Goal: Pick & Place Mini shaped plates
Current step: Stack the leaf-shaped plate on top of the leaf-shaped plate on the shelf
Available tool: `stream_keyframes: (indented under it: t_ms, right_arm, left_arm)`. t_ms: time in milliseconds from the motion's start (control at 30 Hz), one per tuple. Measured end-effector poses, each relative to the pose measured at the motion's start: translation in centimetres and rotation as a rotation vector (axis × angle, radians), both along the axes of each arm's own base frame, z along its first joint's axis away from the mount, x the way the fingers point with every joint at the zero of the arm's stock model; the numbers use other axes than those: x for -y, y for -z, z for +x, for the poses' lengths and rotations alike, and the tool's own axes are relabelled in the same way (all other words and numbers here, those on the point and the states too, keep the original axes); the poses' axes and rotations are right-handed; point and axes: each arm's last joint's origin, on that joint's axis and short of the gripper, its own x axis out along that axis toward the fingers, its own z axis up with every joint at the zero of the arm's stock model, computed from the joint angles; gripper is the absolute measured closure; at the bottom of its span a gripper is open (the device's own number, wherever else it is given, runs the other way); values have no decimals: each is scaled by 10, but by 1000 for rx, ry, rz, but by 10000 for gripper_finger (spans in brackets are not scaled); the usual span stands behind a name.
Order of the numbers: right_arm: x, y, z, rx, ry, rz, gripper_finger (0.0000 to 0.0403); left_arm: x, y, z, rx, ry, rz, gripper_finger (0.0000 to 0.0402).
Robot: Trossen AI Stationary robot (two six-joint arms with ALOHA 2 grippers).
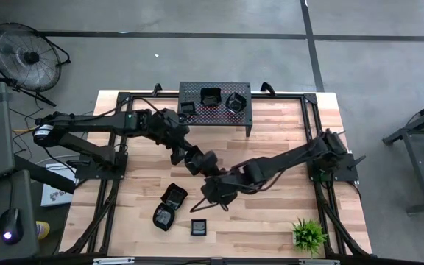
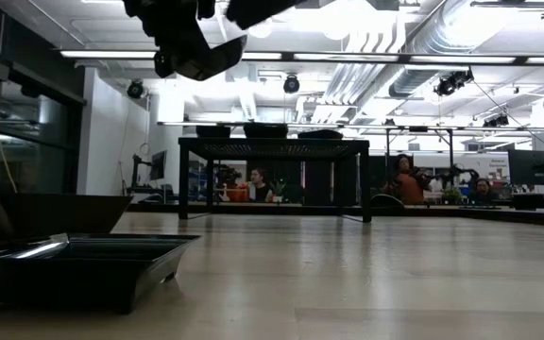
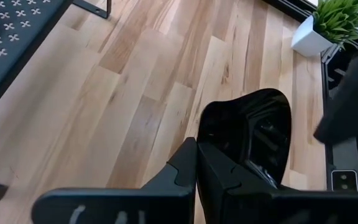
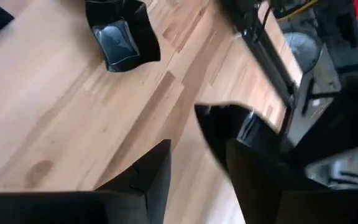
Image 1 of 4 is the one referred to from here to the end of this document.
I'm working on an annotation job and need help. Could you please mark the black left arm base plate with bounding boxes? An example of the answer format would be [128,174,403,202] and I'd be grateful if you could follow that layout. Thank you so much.
[74,152,129,182]

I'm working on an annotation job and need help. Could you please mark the black aluminium table frame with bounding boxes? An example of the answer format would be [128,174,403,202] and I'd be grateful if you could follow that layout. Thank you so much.
[57,90,374,258]

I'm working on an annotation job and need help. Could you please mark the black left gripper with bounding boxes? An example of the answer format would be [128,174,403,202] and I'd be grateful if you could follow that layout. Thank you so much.
[160,107,200,166]

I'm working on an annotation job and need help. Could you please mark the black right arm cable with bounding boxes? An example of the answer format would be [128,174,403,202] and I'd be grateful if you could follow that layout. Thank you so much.
[189,197,232,214]

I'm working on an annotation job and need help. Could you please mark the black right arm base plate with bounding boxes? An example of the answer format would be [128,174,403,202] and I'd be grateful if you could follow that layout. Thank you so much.
[305,152,361,183]

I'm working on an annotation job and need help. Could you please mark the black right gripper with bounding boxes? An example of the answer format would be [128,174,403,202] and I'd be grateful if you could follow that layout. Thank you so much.
[193,150,237,208]

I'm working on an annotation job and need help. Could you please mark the black perforated metal shelf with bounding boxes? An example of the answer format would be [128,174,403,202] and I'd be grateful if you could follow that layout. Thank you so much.
[176,81,254,138]

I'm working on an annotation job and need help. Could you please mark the grey metal cart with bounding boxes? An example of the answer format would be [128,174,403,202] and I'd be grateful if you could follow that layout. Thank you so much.
[381,94,424,216]

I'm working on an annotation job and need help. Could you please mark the yellow cup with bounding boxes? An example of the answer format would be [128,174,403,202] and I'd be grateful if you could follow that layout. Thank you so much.
[35,220,52,241]

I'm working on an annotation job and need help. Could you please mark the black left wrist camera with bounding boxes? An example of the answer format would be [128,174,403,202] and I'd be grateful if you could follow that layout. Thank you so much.
[162,109,183,128]

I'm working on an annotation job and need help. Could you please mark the green plant in white pot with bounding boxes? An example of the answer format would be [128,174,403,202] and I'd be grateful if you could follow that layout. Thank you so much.
[291,217,329,258]

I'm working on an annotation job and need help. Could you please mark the black hexagonal bowl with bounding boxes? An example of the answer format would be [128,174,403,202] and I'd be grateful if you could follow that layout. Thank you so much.
[225,91,248,114]

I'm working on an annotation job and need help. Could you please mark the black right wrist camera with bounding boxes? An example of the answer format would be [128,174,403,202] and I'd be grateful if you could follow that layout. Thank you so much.
[215,175,237,196]

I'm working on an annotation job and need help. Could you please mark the black wavy square bowl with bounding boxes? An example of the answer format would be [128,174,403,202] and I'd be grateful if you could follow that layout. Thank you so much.
[160,183,189,211]

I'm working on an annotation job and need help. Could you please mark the grey desk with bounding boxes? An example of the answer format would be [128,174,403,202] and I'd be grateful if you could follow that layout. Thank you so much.
[0,169,40,261]

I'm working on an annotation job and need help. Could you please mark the black floor fan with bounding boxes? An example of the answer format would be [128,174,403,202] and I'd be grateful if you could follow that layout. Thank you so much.
[0,21,71,108]

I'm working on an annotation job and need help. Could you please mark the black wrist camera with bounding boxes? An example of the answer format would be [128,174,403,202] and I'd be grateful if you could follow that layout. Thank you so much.
[162,109,183,128]
[215,175,237,196]

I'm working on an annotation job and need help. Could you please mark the white box with logo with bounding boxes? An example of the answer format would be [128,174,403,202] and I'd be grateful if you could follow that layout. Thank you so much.
[40,162,79,208]

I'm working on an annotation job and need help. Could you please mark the black computer mouse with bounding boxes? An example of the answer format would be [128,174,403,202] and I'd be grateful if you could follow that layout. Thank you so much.
[0,207,25,246]

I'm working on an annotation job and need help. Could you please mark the black flat rectangular plate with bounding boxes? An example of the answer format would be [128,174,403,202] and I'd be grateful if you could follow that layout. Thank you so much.
[190,219,208,236]

